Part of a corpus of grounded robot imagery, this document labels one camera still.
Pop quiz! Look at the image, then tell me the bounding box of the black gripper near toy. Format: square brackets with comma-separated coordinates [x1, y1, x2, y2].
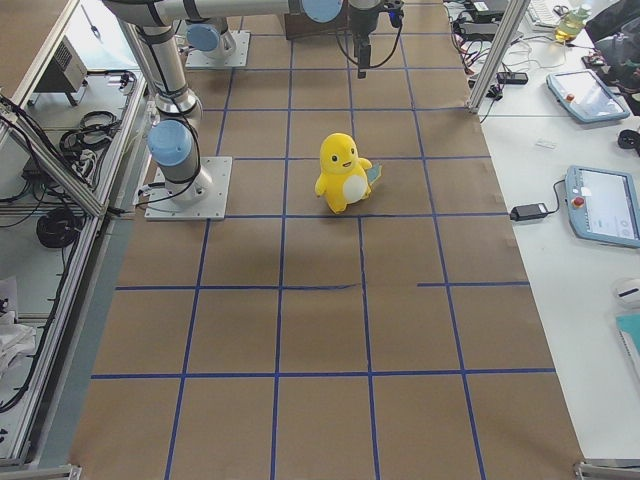
[348, 0, 379, 79]

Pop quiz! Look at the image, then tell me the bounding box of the silver robot arm near toy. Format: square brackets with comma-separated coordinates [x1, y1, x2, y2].
[105, 0, 342, 219]

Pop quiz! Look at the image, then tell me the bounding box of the silver robot arm near drawer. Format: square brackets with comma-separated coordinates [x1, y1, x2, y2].
[186, 17, 236, 60]

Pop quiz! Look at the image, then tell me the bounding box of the yellow plush dinosaur toy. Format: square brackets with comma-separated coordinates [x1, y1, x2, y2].
[314, 133, 373, 214]

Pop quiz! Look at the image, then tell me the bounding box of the yellow liquid bottle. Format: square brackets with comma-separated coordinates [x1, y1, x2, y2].
[554, 4, 591, 43]

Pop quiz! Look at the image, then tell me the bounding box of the blue teach pendant far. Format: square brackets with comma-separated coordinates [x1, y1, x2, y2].
[546, 70, 630, 124]

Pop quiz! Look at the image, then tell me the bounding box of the blue teach pendant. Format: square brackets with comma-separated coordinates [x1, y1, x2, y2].
[546, 70, 630, 124]
[565, 165, 639, 249]

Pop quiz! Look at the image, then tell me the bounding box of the black power adapter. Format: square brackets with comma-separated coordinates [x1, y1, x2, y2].
[509, 203, 549, 222]

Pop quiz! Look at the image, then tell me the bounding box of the blue teach pendant near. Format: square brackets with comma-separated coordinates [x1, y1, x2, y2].
[565, 165, 639, 249]

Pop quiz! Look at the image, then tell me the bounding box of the grey control box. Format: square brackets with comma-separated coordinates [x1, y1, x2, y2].
[34, 36, 88, 106]

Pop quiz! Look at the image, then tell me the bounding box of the white crumpled cloth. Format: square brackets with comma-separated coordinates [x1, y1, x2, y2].
[1, 276, 36, 375]

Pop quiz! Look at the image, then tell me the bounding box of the aluminium frame post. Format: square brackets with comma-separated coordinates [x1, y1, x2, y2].
[467, 0, 530, 113]

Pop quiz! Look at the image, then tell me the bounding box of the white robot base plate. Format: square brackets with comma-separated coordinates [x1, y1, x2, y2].
[144, 156, 233, 221]

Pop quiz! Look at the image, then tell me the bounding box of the black coiled cable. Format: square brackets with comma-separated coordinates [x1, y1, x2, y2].
[36, 207, 77, 250]

